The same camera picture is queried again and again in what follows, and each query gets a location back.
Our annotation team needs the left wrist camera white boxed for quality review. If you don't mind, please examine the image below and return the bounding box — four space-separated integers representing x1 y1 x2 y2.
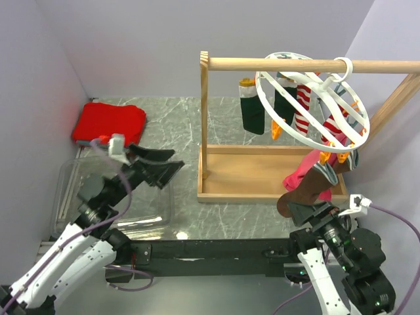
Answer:
108 133 129 165

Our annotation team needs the dark green sock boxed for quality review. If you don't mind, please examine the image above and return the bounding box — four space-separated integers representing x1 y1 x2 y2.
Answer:
274 73 297 125
239 77 265 135

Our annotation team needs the teal clothes peg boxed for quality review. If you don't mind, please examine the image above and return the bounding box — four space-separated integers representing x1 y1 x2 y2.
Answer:
346 115 358 129

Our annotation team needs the red white striped sock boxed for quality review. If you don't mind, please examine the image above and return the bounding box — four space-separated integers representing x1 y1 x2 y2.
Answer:
293 83 314 138

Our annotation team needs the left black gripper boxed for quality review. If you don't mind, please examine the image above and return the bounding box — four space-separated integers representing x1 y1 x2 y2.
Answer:
106 142 185 205

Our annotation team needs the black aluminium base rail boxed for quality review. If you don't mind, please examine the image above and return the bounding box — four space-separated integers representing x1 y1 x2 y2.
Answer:
112 238 300 277

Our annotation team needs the clear plastic bin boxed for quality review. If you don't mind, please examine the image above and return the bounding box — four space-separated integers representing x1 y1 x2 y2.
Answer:
51 156 174 238

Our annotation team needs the folded red cloth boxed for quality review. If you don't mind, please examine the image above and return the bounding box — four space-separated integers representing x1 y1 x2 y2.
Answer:
72 102 147 146

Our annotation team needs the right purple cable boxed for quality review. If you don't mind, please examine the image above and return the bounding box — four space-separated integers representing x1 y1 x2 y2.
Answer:
272 203 420 315

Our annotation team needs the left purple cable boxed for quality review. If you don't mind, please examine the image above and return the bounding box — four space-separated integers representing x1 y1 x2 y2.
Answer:
0 137 155 311

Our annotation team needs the pink sock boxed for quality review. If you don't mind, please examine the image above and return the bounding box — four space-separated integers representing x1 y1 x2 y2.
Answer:
282 150 337 201

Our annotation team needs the grey folded cloth underneath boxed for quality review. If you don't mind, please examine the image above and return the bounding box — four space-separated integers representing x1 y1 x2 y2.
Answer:
76 139 99 147

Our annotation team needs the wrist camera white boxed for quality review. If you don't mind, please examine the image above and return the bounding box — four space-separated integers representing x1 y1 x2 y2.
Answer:
108 133 129 165
338 194 372 218

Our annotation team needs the brown striped-cuff sock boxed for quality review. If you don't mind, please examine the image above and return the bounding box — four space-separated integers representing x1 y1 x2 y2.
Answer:
276 162 339 218

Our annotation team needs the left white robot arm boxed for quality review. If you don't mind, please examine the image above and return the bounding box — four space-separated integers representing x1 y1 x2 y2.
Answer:
1 140 184 314

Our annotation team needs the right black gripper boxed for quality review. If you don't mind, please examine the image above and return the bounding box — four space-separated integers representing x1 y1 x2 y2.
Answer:
285 196 355 270

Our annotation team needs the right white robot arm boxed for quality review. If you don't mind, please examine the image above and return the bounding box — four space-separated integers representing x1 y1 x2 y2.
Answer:
287 201 396 314

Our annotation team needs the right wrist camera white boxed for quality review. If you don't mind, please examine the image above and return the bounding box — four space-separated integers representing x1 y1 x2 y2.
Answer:
338 194 372 218

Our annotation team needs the purple cable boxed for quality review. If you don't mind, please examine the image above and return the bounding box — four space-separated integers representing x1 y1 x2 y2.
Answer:
0 137 155 311
272 203 420 315

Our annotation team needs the white round clip hanger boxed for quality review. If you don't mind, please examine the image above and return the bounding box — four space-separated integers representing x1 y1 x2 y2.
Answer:
255 57 370 153

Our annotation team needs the wooden hanging rack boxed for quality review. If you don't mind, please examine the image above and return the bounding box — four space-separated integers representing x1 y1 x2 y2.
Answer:
198 51 419 202

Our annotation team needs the orange clothes peg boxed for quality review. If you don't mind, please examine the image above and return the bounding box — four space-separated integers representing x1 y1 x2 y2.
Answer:
271 120 283 140

